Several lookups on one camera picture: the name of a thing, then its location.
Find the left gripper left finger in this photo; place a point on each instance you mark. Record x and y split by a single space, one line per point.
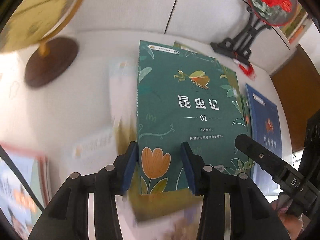
66 215

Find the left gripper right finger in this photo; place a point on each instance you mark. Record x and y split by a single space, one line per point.
233 206

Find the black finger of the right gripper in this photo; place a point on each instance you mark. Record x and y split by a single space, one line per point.
268 161

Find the green insect book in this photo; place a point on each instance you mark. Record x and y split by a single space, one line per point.
184 96

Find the dark blue book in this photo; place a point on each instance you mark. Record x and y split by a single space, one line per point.
265 127

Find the light blue cartoon book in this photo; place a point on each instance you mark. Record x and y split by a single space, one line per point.
19 212

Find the white book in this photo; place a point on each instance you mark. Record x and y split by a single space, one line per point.
107 105

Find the brown wooden cabinet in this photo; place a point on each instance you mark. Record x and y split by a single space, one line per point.
297 84

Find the red flower embroidery fan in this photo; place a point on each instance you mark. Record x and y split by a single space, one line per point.
263 14

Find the yellow desk globe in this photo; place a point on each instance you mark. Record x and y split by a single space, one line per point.
26 23

